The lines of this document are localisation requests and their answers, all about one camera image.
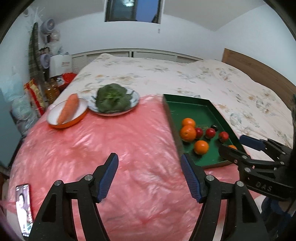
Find light blue suitcase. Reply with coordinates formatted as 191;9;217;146
0;91;22;168

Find amber oil bottle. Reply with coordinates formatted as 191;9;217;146
45;78;60;104

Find white radiator cover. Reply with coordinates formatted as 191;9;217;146
72;48;202;74

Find red plastic bag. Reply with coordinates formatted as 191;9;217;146
57;73;77;92

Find orange carrot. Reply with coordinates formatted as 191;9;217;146
57;93;79;125

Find dark framed window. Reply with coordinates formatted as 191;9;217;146
105;0;163;24

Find plaid scarf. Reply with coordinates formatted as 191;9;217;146
28;22;44;82

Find pink plastic sheet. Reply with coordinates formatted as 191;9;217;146
0;93;265;241

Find wooden headboard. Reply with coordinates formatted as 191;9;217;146
222;48;295;109

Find white coat rack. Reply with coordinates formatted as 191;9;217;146
24;6;45;32

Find white striped plate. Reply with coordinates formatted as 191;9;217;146
85;88;140;117

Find smartphone with red case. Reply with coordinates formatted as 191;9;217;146
16;184;34;238

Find orange rimmed white bowl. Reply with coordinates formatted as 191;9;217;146
47;98;88;129

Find upper purple fan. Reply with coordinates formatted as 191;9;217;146
40;19;55;35

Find dark purple plum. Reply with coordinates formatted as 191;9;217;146
211;125;218;132

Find green rectangular tray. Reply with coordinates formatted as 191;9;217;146
163;94;246;169

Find large orange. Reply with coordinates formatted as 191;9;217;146
228;145;237;150

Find lower purple fan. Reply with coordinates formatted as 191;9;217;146
40;53;51;69

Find small red apple top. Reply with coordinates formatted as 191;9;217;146
195;128;204;139

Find green leafy vegetable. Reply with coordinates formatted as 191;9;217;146
95;83;132;113

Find purple fan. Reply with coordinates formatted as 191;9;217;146
40;53;51;69
40;19;55;35

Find white cardboard box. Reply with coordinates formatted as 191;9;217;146
49;55;72;77

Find white plastic bags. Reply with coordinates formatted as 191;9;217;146
1;66;38;137

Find floral bed quilt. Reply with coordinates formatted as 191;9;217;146
47;54;293;166

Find red yellow rice sack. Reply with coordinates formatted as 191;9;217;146
23;78;46;116

